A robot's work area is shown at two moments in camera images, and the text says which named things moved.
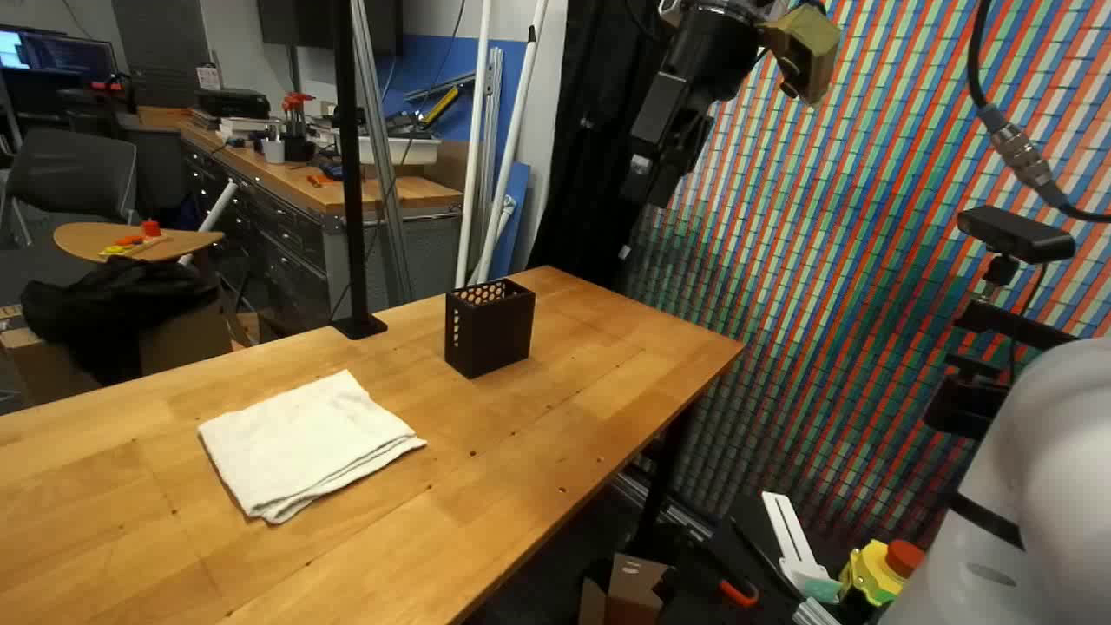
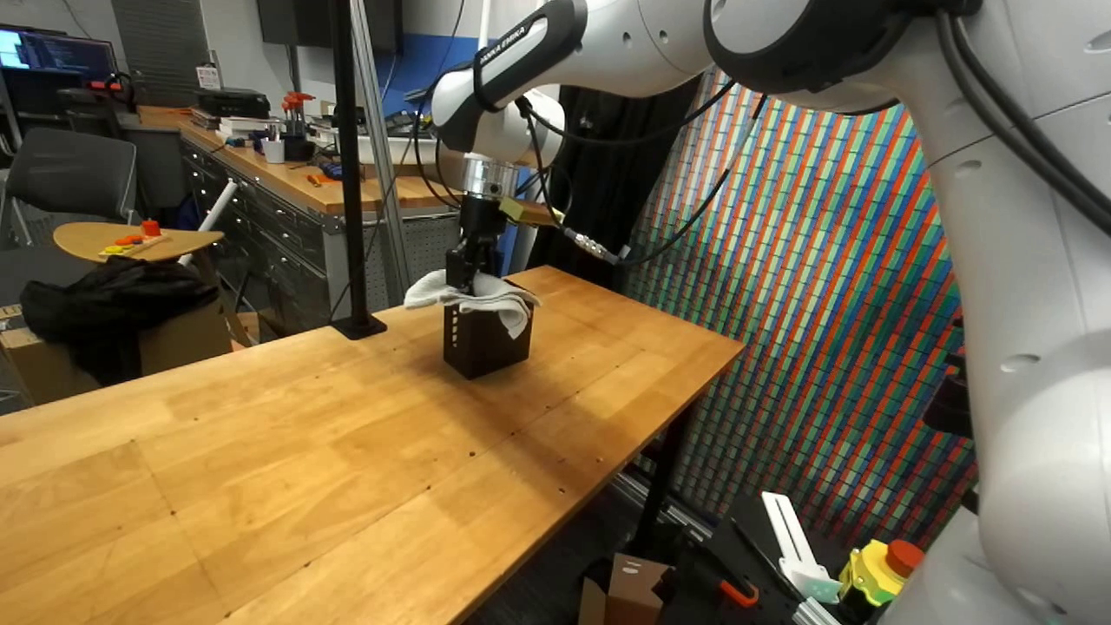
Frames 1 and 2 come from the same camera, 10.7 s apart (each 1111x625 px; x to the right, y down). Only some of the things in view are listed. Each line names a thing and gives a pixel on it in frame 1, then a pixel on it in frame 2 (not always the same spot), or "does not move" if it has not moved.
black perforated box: (488, 327) does not move
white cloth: (307, 443) -> (491, 292)
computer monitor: (42, 55) does not move
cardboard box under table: (630, 592) does not move
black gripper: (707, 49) -> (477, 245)
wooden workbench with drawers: (280, 229) does not move
